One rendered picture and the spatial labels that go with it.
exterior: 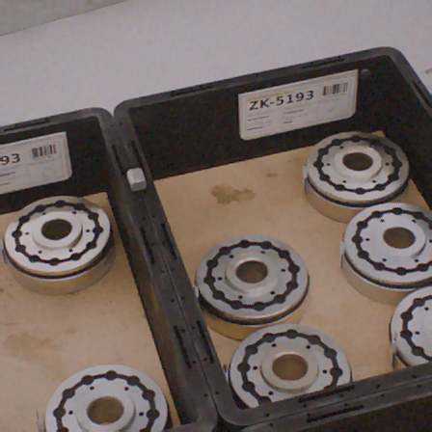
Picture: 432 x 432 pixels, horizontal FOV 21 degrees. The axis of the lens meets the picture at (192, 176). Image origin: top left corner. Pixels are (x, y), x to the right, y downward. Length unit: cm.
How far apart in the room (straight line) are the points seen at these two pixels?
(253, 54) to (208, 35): 8
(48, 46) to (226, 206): 53
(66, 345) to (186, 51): 63
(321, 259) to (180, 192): 17
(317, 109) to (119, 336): 32
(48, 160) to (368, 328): 35
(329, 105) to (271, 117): 6
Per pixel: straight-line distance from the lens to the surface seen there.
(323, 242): 113
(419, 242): 108
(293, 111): 119
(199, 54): 157
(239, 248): 108
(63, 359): 105
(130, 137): 110
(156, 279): 96
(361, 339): 105
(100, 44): 161
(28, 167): 115
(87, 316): 108
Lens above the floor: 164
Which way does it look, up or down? 43 degrees down
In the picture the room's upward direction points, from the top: 4 degrees counter-clockwise
